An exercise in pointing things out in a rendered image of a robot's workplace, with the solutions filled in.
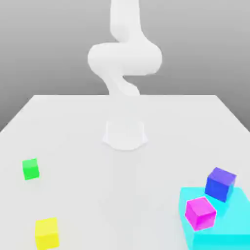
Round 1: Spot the large cyan box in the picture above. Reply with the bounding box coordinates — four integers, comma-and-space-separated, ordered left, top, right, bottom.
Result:
178, 187, 250, 250

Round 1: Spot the small yellow cube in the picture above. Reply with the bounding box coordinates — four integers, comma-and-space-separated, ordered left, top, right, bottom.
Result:
35, 217, 60, 250

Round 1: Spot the small magenta cube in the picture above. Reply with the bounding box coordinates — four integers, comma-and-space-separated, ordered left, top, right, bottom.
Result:
184, 196, 217, 231

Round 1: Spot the small green cube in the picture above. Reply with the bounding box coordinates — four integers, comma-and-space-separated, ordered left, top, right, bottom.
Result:
21, 158, 40, 181

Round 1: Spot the small blue cube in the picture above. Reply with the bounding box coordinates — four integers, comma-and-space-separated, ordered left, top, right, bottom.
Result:
204, 167, 238, 203

